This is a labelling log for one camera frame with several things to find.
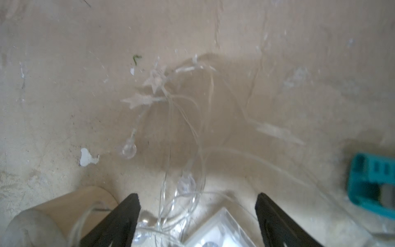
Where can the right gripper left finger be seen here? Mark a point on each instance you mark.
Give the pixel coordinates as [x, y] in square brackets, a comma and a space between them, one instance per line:
[117, 229]

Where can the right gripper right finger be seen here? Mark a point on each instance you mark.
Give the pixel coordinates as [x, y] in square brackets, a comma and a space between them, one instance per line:
[277, 228]

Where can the small green christmas tree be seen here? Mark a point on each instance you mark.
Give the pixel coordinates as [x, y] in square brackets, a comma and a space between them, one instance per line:
[60, 221]

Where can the clear string lights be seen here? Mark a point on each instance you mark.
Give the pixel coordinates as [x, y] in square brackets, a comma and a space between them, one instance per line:
[212, 172]

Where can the teal battery connector tool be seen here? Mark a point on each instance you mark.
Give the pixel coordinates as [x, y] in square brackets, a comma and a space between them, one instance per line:
[371, 183]

